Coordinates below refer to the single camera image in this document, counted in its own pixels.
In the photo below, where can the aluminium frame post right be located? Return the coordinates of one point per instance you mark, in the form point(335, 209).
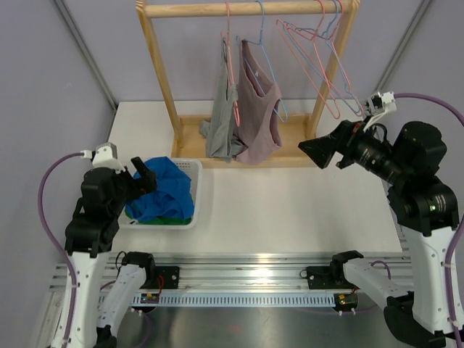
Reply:
point(391, 28)

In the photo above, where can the grey tank top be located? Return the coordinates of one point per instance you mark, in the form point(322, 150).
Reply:
point(221, 143)

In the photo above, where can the blue tank top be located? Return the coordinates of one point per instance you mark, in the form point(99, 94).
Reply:
point(171, 199)

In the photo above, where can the green tank top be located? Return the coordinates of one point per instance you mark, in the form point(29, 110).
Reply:
point(166, 221)

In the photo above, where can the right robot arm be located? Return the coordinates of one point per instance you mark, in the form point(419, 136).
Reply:
point(429, 314)

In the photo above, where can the aluminium frame post left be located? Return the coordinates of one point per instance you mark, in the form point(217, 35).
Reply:
point(72, 28)

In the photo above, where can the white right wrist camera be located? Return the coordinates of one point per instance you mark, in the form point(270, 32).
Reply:
point(377, 106)

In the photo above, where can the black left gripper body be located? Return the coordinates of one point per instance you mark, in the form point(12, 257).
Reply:
point(129, 187)

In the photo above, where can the white slotted cable duct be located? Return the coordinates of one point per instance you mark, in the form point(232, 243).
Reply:
point(177, 299)

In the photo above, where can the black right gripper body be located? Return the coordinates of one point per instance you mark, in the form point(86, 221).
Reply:
point(347, 135)

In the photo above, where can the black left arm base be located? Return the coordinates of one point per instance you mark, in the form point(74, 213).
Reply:
point(156, 276)

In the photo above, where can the wooden clothes rack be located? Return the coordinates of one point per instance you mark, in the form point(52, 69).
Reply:
point(187, 142)

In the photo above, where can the aluminium frame post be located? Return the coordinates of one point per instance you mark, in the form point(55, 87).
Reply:
point(72, 28)
point(391, 28)

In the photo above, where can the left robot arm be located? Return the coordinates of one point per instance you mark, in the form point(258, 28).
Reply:
point(85, 320)

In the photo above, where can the aluminium mounting rail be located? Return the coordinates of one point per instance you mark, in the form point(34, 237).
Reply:
point(243, 272)

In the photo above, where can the translucent white plastic basket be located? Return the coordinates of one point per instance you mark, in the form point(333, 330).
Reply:
point(193, 168)

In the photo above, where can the mauve tank top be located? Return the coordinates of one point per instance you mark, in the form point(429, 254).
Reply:
point(259, 99)

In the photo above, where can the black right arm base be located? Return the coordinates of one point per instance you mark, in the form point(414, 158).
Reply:
point(331, 276)

